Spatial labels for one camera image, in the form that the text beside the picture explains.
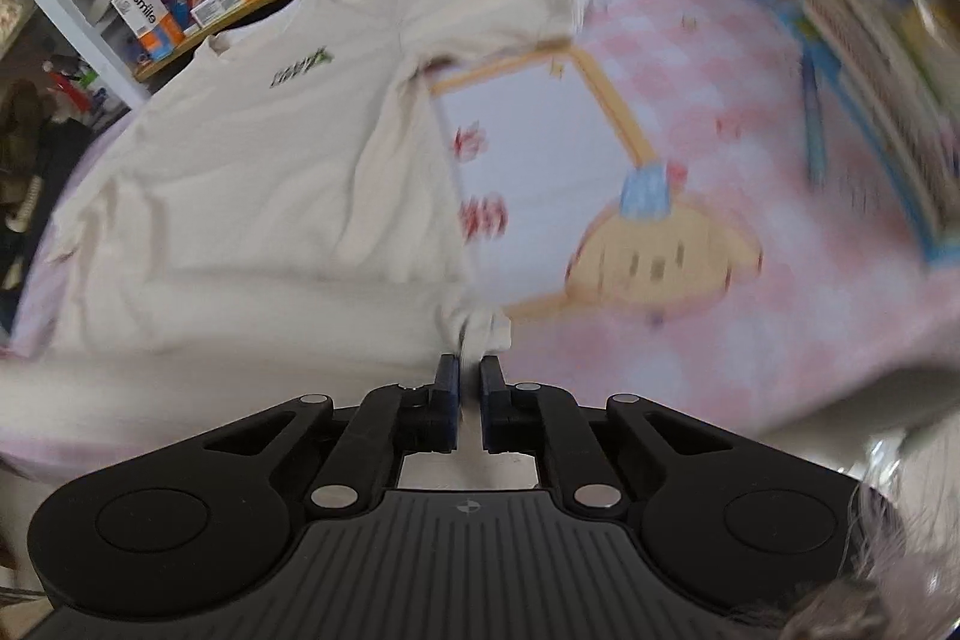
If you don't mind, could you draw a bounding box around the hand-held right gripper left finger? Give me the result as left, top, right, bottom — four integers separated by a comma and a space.
202, 353, 460, 513

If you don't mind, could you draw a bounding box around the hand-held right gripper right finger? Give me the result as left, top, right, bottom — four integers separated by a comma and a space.
480, 353, 743, 513

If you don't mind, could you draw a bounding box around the cream printed T-shirt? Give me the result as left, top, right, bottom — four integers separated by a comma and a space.
45, 0, 601, 386

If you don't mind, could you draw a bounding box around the pink checked desk mat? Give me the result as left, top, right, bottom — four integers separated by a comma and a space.
0, 0, 960, 483

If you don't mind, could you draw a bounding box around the blue pen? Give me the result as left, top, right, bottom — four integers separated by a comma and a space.
799, 29, 832, 191

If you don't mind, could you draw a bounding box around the person's beige fuzzy garment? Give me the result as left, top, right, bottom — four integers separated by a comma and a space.
757, 370, 960, 640

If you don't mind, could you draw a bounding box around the white green pen cup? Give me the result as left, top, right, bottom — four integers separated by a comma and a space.
71, 62, 128, 120

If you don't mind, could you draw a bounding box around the tall orange white box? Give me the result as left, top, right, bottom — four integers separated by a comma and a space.
111, 0, 186, 64

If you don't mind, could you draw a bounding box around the beige perforated strap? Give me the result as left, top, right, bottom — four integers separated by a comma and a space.
7, 175, 42, 232

